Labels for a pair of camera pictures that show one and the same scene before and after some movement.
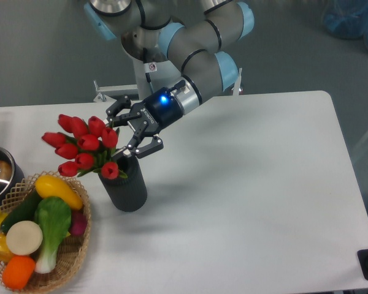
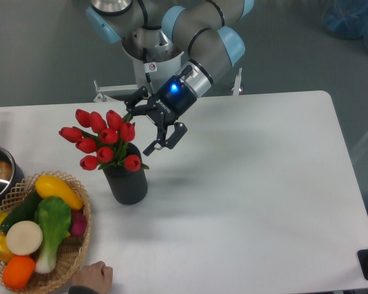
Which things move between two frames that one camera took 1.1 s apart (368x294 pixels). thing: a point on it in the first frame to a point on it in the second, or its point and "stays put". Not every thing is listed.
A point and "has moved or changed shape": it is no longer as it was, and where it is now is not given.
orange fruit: x=18 y=271 stays put
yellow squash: x=50 y=185 stays put
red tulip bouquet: x=85 y=147 has moved or changed shape
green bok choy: x=54 y=214 stays put
